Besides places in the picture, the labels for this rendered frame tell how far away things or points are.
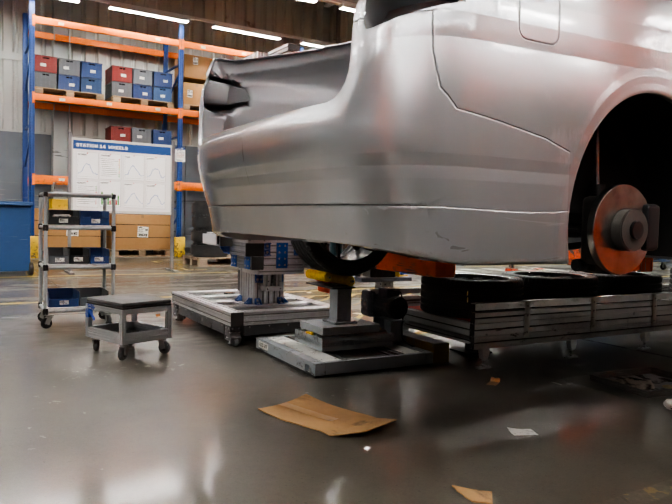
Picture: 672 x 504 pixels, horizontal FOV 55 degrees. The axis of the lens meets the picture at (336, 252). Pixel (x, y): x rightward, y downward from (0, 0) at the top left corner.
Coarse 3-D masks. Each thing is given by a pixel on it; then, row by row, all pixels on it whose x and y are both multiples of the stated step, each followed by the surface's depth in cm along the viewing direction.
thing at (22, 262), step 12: (0, 204) 822; (12, 204) 830; (24, 204) 839; (0, 216) 828; (12, 216) 837; (24, 216) 846; (0, 228) 829; (12, 228) 838; (24, 228) 846; (0, 240) 830; (12, 240) 838; (24, 240) 847; (0, 252) 830; (12, 252) 839; (24, 252) 848; (0, 264) 831; (12, 264) 840; (24, 264) 849
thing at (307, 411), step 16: (304, 400) 300; (320, 400) 301; (288, 416) 278; (304, 416) 279; (320, 416) 279; (336, 416) 279; (352, 416) 279; (368, 416) 279; (336, 432) 260; (352, 432) 254
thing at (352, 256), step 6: (324, 246) 377; (336, 246) 404; (354, 246) 409; (336, 252) 405; (354, 252) 407; (360, 252) 402; (366, 252) 397; (372, 252) 393; (336, 258) 381; (342, 258) 400; (348, 258) 398; (354, 258) 394; (360, 258) 390; (366, 258) 391
